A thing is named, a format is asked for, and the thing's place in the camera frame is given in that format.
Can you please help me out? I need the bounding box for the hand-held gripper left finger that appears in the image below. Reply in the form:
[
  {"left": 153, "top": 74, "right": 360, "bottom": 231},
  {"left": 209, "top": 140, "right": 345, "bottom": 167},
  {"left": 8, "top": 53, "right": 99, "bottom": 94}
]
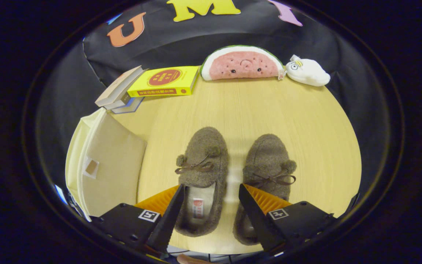
[{"left": 90, "top": 184, "right": 186, "bottom": 257}]

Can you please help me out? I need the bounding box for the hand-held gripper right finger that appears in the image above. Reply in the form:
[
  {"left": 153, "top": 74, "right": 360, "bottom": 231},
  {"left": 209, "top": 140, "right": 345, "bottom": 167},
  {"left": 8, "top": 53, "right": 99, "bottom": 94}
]
[{"left": 238, "top": 183, "right": 338, "bottom": 253}]

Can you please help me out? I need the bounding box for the brown fuzzy shoe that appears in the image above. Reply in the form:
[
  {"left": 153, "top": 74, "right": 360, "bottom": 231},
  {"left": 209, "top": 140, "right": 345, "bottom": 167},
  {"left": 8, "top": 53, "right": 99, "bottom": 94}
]
[
  {"left": 174, "top": 126, "right": 230, "bottom": 237},
  {"left": 233, "top": 133, "right": 297, "bottom": 245}
]

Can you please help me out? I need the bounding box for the beige fabric storage box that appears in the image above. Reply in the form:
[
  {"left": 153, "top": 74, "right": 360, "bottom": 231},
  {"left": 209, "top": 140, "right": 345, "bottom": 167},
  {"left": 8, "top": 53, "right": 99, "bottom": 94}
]
[{"left": 65, "top": 107, "right": 148, "bottom": 222}]

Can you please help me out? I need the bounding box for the blue book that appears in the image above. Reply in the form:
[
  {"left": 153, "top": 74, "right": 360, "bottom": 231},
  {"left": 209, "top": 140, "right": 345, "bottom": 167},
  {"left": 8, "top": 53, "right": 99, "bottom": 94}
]
[{"left": 111, "top": 96, "right": 145, "bottom": 114}]

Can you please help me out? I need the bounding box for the grey book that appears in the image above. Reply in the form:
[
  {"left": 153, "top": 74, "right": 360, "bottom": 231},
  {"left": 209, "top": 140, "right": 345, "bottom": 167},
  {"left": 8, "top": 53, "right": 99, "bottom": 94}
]
[{"left": 103, "top": 92, "right": 131, "bottom": 110}]

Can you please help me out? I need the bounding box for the yellow book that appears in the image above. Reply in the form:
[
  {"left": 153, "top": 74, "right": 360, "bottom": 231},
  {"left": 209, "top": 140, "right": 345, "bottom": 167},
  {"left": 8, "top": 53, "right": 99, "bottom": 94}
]
[{"left": 127, "top": 66, "right": 200, "bottom": 98}]

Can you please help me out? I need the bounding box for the beige book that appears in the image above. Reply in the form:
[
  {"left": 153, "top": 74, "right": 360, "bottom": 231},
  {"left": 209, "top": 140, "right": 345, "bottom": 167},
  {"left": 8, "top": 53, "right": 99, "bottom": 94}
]
[{"left": 95, "top": 66, "right": 144, "bottom": 107}]

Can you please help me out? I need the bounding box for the white plush toy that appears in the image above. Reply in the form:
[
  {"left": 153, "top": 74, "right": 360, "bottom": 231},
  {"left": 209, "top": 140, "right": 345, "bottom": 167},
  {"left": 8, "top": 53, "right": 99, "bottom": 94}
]
[{"left": 285, "top": 55, "right": 331, "bottom": 87}]

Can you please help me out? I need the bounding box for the watermelon slice plush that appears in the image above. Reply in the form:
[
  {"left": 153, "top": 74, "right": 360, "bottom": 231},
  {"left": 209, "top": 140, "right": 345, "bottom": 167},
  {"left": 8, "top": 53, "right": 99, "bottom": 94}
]
[{"left": 200, "top": 45, "right": 285, "bottom": 81}]

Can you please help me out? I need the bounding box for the black backdrop cloth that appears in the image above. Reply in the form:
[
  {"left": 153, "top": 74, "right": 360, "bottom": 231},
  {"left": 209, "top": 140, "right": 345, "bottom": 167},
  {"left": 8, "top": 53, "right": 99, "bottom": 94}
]
[{"left": 35, "top": 0, "right": 404, "bottom": 206}]

